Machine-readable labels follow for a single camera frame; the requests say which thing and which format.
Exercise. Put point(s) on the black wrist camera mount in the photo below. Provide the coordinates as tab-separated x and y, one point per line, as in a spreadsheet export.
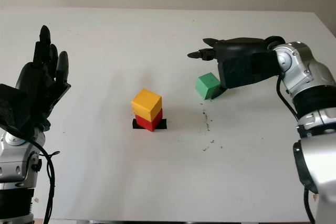
244	72
13	108

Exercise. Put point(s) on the black tape patch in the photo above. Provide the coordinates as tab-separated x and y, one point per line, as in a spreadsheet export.
163	124

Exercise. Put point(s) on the yellow block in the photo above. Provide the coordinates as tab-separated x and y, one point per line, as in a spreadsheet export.
145	104

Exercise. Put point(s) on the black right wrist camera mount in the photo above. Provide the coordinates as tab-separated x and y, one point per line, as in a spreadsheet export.
244	72

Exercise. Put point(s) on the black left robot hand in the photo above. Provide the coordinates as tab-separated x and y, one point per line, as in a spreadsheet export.
39	85

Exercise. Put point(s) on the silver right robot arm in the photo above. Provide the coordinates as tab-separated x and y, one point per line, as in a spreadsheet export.
315	82

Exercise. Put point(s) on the green block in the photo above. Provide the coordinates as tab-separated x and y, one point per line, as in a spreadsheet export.
206	85

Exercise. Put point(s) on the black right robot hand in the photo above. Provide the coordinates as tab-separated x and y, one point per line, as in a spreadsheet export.
236	45

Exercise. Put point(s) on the red block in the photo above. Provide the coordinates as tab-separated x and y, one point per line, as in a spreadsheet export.
147	124

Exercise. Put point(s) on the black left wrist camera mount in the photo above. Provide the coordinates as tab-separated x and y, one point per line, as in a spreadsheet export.
13	108

